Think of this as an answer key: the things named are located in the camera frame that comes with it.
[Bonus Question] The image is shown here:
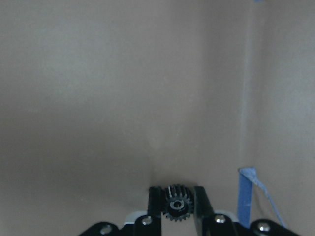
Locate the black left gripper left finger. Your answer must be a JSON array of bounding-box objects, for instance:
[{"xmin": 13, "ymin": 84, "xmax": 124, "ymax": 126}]
[{"xmin": 134, "ymin": 186, "xmax": 162, "ymax": 236}]

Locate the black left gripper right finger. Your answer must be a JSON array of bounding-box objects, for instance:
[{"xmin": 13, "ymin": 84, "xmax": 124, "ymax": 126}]
[{"xmin": 193, "ymin": 186, "xmax": 236, "ymax": 236}]

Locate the small black gear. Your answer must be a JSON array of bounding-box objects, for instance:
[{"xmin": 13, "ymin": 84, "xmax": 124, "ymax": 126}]
[{"xmin": 162, "ymin": 184, "xmax": 194, "ymax": 222}]

